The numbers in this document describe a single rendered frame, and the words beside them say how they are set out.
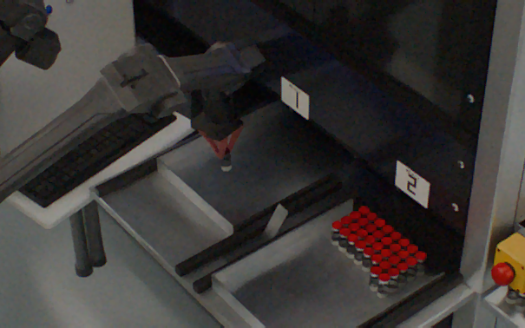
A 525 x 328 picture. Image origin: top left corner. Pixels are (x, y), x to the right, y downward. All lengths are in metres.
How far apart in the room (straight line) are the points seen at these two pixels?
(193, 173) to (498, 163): 0.71
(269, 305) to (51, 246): 1.53
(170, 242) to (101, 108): 0.62
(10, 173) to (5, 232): 1.90
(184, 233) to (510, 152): 0.68
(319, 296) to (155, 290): 1.30
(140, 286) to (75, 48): 1.00
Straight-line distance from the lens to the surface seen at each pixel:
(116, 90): 1.66
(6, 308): 3.38
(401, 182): 2.16
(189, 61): 1.86
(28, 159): 1.70
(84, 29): 2.59
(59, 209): 2.44
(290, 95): 2.34
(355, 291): 2.13
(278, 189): 2.33
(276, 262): 2.18
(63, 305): 3.36
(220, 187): 2.33
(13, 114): 2.55
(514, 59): 1.81
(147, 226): 2.27
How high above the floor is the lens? 2.42
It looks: 40 degrees down
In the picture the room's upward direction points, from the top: 1 degrees counter-clockwise
